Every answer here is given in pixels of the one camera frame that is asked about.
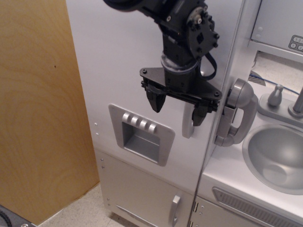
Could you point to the black equipment base corner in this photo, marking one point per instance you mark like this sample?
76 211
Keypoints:
10 219

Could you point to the plywood board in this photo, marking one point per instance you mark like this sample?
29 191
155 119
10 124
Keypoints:
46 153

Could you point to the white lower freezer door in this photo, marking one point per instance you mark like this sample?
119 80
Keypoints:
139 197

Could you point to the white toy fridge door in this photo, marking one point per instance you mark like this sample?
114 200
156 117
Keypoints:
111 47

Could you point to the grey ice dispenser panel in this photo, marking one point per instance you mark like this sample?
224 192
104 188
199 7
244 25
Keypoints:
141 136

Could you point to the white toy kitchen cabinet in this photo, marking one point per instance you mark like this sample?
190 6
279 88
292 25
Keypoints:
229 195

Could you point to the grey fridge door handle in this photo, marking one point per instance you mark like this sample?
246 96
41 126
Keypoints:
187 122

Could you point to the grey toy faucet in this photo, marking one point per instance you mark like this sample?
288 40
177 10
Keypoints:
274 106

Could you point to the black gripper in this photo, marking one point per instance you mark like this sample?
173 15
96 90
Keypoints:
160 83

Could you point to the grey lower door handle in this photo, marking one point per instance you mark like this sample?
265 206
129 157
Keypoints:
173 211

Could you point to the grey toy sink basin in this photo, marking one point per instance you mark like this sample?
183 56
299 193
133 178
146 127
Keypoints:
274 154

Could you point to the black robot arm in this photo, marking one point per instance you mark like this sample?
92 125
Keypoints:
188 37

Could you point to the grey toy telephone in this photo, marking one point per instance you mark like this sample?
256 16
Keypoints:
238 114

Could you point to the toy microwave with keypad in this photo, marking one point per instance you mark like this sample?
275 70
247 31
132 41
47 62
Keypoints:
278 29

